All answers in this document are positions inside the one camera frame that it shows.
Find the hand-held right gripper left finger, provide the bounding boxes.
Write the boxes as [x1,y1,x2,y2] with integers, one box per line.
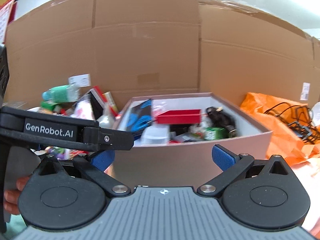
[30,150,132,197]

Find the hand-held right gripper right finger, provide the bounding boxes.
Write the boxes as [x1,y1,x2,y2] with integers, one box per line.
[197,144,297,197]

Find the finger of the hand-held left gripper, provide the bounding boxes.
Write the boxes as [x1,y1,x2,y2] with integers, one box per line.
[82,127,134,152]

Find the blue phone case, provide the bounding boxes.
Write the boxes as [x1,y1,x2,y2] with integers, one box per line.
[126,99,153,137]

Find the brown patterned phone case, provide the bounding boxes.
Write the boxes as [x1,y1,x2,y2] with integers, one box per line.
[206,106,238,138]

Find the large pink box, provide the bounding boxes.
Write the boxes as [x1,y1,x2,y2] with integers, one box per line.
[104,92,273,193]

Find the red tray box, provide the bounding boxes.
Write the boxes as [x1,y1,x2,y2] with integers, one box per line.
[155,109,202,124]

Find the person's left hand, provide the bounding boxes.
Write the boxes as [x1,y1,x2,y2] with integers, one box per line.
[4,176,30,215]

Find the small green box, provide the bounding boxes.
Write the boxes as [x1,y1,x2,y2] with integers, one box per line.
[205,127,228,140]

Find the red yellow packet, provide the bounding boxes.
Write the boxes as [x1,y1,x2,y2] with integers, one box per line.
[102,91,119,115]

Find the black box with red lid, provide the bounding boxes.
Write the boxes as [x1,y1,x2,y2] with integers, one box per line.
[89,86,105,119]

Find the green label plastic bottle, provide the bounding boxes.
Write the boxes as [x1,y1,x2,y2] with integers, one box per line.
[42,84,81,103]

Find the red print plastic bag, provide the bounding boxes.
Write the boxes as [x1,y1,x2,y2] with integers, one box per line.
[74,95,97,120]

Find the white container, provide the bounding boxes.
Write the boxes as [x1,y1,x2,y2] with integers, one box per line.
[140,126,170,145]

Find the orange plastic bag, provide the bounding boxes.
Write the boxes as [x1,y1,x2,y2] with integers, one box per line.
[240,92,320,165]

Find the white shipping label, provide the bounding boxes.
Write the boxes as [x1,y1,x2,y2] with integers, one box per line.
[68,74,91,87]

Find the brown cardboard panel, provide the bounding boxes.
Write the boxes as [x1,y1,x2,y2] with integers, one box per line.
[199,0,320,110]
[4,0,202,105]

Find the small white label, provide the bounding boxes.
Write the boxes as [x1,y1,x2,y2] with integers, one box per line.
[301,82,310,101]

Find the black wire rack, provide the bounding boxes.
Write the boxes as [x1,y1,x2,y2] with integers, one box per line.
[264,102,320,144]

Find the white wall calendar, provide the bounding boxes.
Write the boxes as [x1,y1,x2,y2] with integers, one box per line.
[0,0,15,44]

